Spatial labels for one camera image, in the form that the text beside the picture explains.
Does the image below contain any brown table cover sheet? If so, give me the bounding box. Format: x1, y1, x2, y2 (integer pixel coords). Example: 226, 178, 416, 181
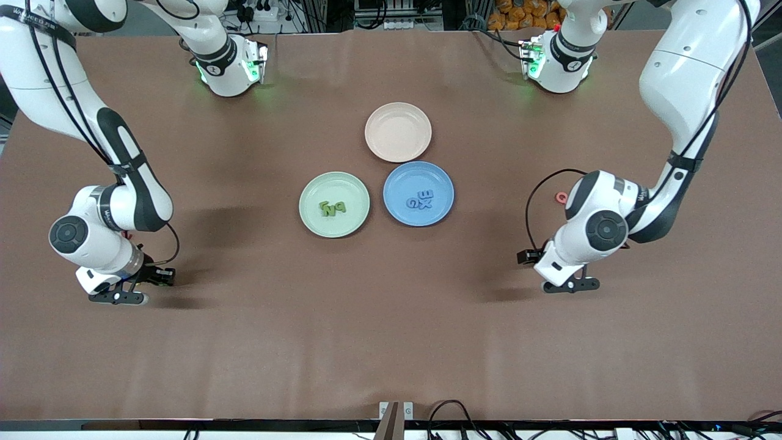
0, 29, 782, 422

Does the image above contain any blue round plate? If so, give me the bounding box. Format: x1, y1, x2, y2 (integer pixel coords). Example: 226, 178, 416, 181
383, 161, 455, 227

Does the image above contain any beige round plate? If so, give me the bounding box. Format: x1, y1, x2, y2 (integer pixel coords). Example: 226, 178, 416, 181
365, 102, 433, 163

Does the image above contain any green round plate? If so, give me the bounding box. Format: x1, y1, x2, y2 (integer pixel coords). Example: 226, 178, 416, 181
299, 172, 371, 238

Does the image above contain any pile of orange objects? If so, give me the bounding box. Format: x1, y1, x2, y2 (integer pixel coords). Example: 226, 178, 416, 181
489, 0, 566, 31

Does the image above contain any white power strip with plugs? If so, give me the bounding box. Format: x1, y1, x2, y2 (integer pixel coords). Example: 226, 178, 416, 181
235, 0, 279, 24

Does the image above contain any black table edge rail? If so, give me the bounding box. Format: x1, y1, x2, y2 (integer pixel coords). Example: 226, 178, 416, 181
0, 418, 782, 433

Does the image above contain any black looped cable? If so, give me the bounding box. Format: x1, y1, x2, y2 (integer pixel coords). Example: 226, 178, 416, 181
428, 400, 483, 440

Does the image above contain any silver camera mount bracket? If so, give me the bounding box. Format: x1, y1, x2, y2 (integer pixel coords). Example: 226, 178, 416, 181
374, 400, 415, 440

